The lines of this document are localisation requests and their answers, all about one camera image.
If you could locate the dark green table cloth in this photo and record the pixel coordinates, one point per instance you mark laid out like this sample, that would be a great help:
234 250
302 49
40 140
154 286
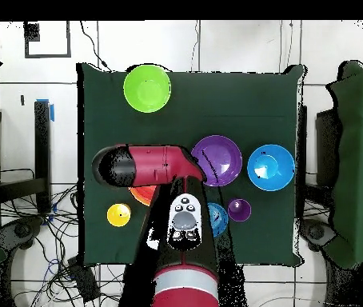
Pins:
200 102

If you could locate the blue tape strip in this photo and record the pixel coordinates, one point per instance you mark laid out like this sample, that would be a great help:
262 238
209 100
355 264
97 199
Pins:
52 113

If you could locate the large blue bowl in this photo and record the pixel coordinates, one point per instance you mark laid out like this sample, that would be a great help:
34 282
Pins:
271 168

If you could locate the yellow cup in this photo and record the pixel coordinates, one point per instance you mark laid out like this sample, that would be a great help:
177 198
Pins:
118 213

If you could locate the purple bowl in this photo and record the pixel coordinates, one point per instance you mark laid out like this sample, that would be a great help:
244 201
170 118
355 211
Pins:
223 156

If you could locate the black metal stand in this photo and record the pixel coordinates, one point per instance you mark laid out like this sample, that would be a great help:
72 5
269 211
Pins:
42 144

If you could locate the green bowl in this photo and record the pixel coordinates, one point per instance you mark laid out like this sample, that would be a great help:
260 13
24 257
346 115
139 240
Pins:
147 88

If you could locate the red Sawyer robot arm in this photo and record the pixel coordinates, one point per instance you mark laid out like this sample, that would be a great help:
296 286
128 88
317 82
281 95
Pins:
159 163

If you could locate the small blue bowl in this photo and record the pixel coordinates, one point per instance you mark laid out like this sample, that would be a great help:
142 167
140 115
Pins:
220 219

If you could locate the purple cup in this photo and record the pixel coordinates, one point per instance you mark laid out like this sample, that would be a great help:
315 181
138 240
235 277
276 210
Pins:
239 210

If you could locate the black square frame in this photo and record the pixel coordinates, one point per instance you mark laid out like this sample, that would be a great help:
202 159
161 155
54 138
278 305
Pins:
31 32

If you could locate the black power strip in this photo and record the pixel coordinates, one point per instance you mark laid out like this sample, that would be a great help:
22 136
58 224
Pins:
84 279

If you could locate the large orange bowl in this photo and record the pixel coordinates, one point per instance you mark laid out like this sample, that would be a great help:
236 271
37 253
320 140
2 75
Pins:
139 199

